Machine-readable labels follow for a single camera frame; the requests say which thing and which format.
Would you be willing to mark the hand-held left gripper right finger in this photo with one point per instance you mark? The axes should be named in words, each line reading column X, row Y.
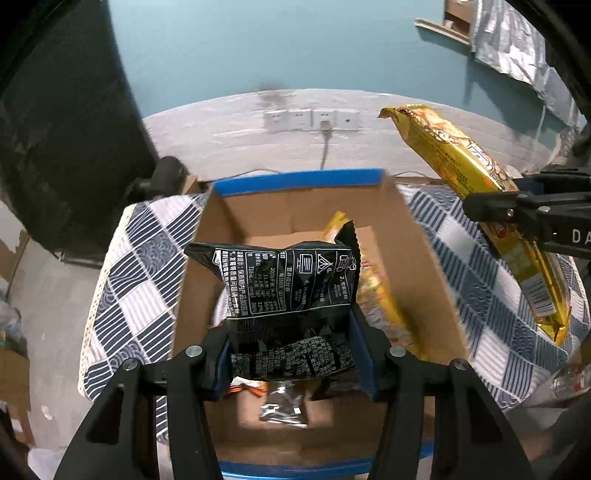
column 367, row 360

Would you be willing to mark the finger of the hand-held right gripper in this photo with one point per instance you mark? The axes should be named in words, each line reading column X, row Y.
column 563, row 182
column 503, row 205

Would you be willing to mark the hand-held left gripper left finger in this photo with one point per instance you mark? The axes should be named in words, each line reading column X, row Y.
column 221, row 369

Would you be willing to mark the yellow chip packet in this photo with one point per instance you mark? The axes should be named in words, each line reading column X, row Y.
column 383, row 295
column 452, row 147

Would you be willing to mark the silver wrapper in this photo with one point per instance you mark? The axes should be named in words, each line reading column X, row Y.
column 281, row 410

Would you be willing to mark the blue cardboard box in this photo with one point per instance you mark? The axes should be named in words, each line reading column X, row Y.
column 415, row 258

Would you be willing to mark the black snack packet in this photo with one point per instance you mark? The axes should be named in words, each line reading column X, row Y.
column 286, row 286

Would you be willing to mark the navy patterned tablecloth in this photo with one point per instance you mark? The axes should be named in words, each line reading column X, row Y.
column 138, row 295

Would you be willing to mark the clear plastic bottle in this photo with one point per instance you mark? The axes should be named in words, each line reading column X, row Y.
column 572, row 385

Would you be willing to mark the silver foil sheet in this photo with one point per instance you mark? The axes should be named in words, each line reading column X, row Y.
column 508, row 41

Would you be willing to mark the brown cardboard sheet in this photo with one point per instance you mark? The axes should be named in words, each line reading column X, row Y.
column 14, row 383

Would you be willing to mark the black chair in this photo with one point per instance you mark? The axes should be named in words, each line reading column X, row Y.
column 69, row 138

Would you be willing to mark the white wall socket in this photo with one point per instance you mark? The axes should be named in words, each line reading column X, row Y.
column 277, row 121
column 324, row 115
column 349, row 120
column 301, row 120

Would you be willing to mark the wooden wall shelf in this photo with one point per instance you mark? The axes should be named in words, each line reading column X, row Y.
column 443, row 28

